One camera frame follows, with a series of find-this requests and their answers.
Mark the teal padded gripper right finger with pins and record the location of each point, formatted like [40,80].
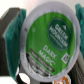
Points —
[80,16]

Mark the teal padded gripper left finger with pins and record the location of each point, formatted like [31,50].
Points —
[13,42]

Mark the green lid white kcup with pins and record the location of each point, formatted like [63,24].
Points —
[49,41]

